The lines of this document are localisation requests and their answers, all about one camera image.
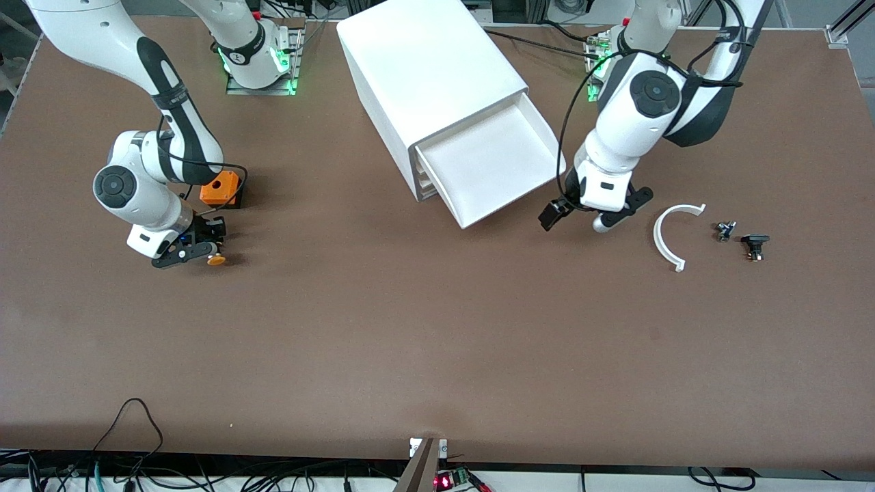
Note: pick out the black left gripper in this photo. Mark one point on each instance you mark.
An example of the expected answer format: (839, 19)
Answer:
(564, 203)

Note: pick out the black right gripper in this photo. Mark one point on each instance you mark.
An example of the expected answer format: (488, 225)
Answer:
(206, 228)

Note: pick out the white plastic drawer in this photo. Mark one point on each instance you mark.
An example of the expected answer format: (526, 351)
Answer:
(431, 193)
(427, 176)
(492, 171)
(428, 184)

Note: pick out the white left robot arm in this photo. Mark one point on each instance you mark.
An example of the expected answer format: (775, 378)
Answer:
(636, 130)

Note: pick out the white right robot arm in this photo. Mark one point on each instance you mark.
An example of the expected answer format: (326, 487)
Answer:
(137, 198)

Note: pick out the white drawer cabinet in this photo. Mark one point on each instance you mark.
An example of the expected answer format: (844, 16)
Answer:
(424, 68)

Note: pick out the white curved plastic arc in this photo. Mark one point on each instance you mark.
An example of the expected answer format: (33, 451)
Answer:
(657, 238)

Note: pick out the small grey metal part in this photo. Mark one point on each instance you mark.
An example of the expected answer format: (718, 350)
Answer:
(725, 231)

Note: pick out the small black contact block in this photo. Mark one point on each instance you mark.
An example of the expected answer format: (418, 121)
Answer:
(755, 244)

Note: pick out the circuit board with red light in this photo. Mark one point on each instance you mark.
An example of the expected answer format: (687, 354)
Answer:
(451, 480)

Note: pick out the orange button enclosure box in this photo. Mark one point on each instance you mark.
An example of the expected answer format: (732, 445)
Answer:
(225, 193)

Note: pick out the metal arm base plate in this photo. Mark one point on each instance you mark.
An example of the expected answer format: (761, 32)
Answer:
(263, 85)
(593, 92)

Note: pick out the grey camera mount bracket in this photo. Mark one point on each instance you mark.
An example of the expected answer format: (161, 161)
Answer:
(420, 468)

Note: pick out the aluminium frame profile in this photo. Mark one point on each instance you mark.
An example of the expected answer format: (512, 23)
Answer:
(837, 34)

